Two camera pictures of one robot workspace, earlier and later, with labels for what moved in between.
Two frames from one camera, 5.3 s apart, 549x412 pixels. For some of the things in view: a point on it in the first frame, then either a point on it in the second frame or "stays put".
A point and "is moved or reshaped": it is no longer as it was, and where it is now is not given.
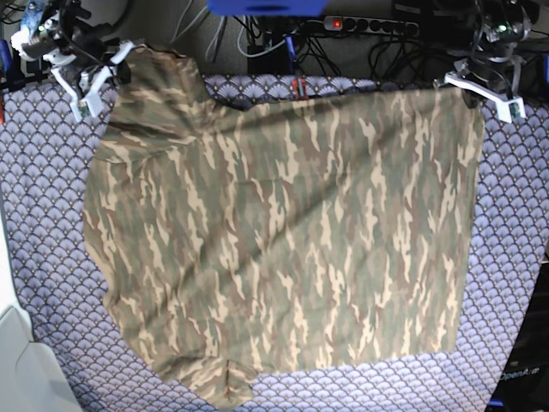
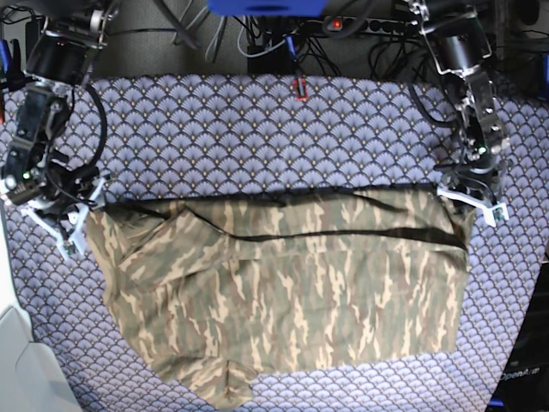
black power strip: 370,25 stays put
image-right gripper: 492,69 -> 471,170
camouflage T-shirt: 243,241 is moved or reshaped
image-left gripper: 63,42 -> 55,189
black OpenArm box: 525,384 stays put
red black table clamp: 304,95 stays put
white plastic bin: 32,376 stays put
